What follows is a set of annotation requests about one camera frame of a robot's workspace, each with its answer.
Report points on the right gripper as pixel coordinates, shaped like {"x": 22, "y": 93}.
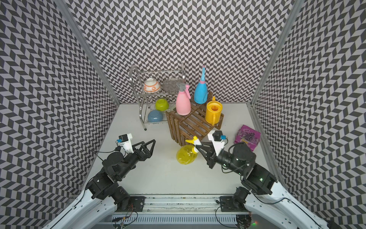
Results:
{"x": 210, "y": 157}

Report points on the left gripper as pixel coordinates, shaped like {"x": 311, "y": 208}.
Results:
{"x": 143, "y": 157}

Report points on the yellow spray bottle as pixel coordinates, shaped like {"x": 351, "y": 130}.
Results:
{"x": 188, "y": 153}

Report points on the yellow watering can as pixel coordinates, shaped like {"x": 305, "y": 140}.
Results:
{"x": 213, "y": 111}

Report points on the pink spray bottle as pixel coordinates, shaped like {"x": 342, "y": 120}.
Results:
{"x": 183, "y": 103}

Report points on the blue spray bottle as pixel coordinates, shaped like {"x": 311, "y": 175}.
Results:
{"x": 201, "y": 91}

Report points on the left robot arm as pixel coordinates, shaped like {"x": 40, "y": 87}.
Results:
{"x": 102, "y": 195}

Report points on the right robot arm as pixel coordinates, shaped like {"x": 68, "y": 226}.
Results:
{"x": 261, "y": 193}

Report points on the wooden slatted shelf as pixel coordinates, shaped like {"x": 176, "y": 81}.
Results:
{"x": 183, "y": 127}

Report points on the blue bowl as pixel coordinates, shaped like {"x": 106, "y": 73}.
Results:
{"x": 155, "y": 116}

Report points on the lime green bowl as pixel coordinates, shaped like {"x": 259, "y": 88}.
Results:
{"x": 161, "y": 105}

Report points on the purple snack box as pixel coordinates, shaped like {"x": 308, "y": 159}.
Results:
{"x": 249, "y": 136}

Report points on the metal dish rack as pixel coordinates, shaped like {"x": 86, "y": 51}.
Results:
{"x": 146, "y": 100}

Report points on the white orange patterned bowl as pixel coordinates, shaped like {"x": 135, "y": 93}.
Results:
{"x": 151, "y": 85}

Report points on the grey glass plate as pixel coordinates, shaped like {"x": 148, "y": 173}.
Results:
{"x": 170, "y": 85}

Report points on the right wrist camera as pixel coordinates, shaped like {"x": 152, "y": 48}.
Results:
{"x": 218, "y": 140}

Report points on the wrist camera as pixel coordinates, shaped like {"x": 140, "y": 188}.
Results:
{"x": 218, "y": 140}
{"x": 124, "y": 141}

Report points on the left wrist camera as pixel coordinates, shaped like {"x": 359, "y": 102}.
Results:
{"x": 124, "y": 141}

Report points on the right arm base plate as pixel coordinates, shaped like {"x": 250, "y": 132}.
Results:
{"x": 230, "y": 204}

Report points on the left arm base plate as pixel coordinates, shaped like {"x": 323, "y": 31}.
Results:
{"x": 135, "y": 203}

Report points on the aluminium front rail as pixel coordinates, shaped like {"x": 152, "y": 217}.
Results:
{"x": 186, "y": 204}

